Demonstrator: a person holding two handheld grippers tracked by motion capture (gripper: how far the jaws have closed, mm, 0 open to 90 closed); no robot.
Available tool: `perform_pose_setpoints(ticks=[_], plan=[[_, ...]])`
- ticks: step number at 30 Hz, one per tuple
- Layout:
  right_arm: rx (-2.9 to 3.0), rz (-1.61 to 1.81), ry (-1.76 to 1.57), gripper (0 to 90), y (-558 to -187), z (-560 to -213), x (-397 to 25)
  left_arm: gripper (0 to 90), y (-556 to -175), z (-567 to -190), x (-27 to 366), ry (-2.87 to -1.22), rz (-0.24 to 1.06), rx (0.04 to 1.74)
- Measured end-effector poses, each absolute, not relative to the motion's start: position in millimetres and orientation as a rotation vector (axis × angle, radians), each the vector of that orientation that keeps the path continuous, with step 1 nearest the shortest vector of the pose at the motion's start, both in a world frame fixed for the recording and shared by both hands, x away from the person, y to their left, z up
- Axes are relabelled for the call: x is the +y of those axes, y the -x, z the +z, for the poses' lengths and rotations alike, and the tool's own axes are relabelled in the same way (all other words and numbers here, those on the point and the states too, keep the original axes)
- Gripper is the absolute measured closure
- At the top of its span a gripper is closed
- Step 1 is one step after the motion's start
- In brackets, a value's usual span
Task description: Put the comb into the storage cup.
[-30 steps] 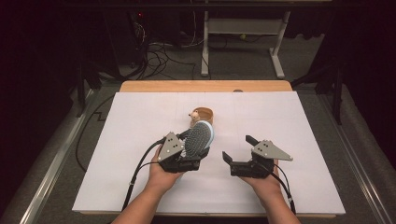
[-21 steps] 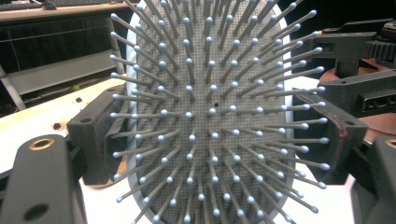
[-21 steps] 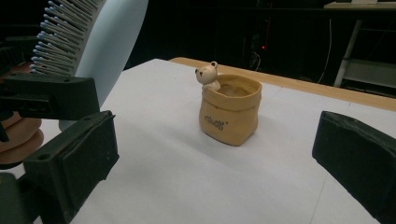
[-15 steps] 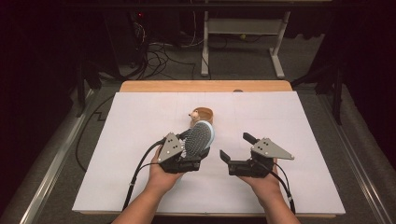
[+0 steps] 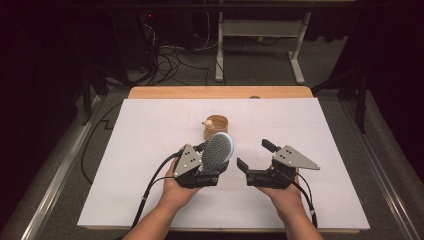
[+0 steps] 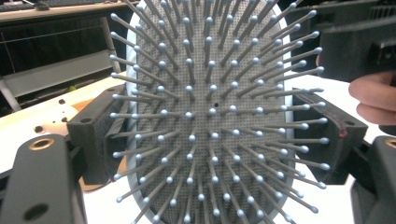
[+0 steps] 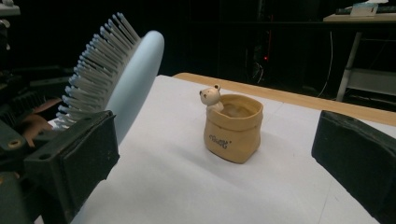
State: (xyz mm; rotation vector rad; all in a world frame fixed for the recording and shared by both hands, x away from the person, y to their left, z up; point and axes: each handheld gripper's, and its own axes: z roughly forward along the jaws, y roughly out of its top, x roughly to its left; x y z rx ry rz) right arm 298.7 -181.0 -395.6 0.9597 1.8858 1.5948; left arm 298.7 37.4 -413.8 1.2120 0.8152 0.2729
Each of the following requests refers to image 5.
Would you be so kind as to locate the person's right hand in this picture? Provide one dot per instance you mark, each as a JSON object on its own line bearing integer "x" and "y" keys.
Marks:
{"x": 283, "y": 198}

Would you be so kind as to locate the white desk frame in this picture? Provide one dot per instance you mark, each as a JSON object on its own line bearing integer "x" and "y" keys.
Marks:
{"x": 260, "y": 28}

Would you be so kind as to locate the light blue hairbrush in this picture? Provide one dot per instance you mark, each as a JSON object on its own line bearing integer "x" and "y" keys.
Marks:
{"x": 216, "y": 151}

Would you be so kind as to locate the dark round table grommet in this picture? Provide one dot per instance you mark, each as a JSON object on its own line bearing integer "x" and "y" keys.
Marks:
{"x": 255, "y": 97}

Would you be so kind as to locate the wooden table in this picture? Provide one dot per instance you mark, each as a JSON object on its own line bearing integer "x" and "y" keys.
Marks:
{"x": 220, "y": 92}

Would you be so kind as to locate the white board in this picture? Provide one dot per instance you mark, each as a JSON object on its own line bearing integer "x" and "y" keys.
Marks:
{"x": 126, "y": 160}

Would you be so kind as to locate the wooden cup with animal figure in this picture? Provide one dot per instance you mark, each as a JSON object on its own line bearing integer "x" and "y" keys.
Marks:
{"x": 218, "y": 124}

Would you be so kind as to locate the small yellow ball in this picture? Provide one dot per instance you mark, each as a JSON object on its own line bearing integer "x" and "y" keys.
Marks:
{"x": 260, "y": 39}

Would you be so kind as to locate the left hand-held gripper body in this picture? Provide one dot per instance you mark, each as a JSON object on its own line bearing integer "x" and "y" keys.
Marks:
{"x": 187, "y": 161}

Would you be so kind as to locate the black computer tower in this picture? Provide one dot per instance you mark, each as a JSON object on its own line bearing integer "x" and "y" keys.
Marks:
{"x": 133, "y": 40}

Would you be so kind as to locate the metal floor rail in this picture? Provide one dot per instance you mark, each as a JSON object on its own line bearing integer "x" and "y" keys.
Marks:
{"x": 56, "y": 176}
{"x": 376, "y": 166}

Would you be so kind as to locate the person's left hand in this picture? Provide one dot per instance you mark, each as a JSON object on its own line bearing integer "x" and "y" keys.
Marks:
{"x": 176, "y": 196}

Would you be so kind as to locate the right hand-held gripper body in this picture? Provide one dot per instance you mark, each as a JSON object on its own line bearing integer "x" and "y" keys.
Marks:
{"x": 293, "y": 160}

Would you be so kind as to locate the black stand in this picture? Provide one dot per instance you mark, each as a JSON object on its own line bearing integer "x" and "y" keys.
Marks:
{"x": 361, "y": 96}
{"x": 90, "y": 86}

